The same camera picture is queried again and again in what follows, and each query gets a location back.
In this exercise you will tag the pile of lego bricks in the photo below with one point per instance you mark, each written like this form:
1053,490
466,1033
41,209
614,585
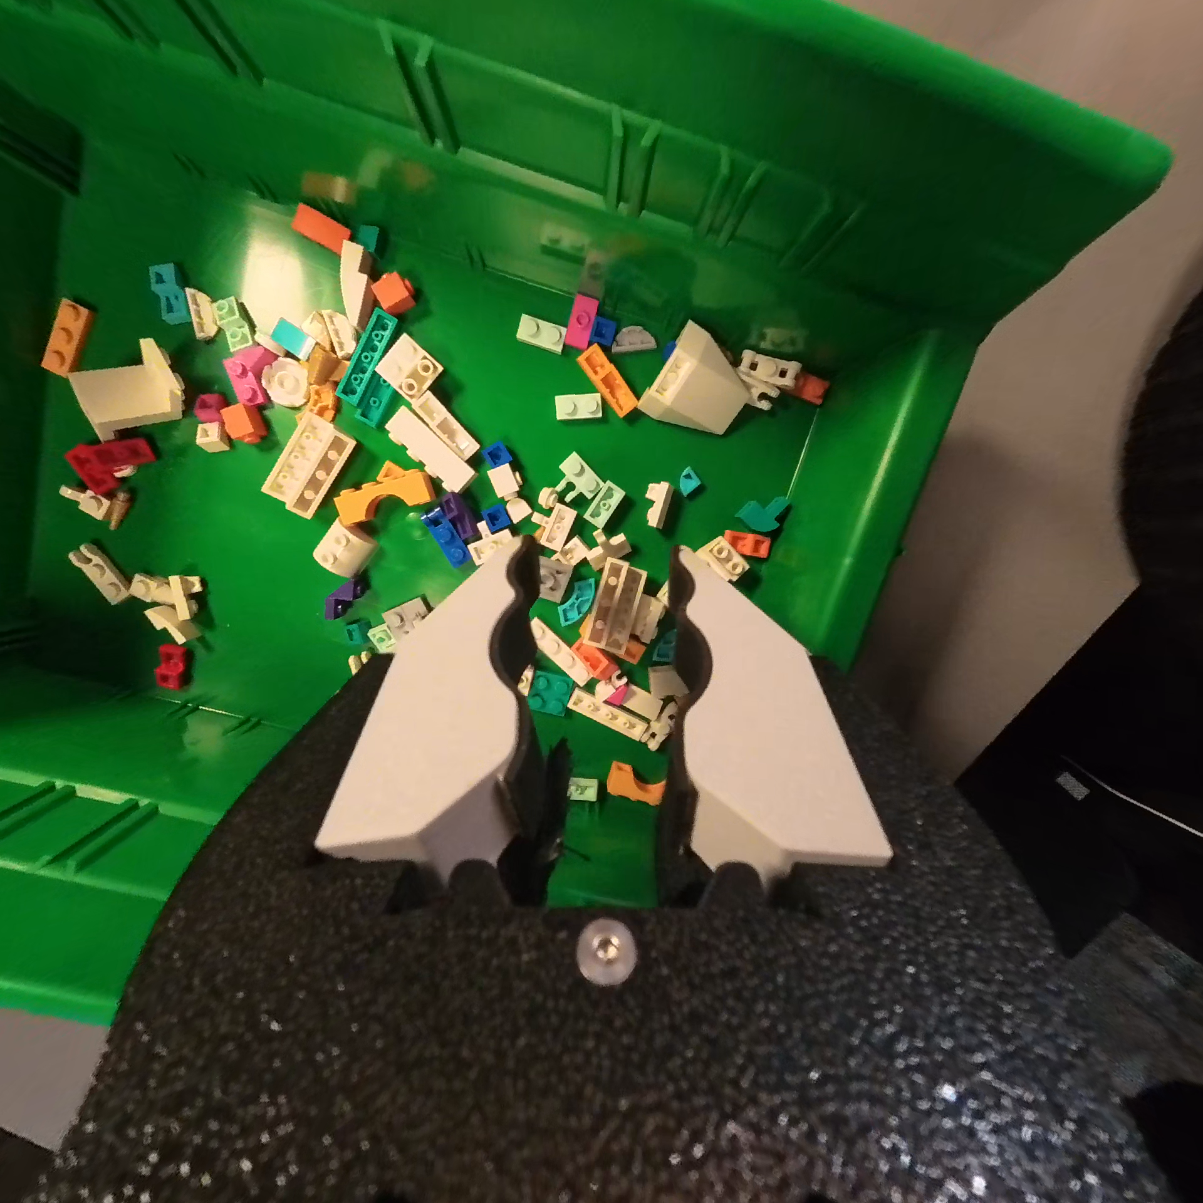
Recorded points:
414,376

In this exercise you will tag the green plastic bins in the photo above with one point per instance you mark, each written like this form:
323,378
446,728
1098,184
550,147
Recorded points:
658,140

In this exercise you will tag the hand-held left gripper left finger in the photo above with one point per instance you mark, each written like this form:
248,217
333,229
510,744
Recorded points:
432,752

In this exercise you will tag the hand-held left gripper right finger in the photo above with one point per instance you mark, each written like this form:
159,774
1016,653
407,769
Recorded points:
779,761

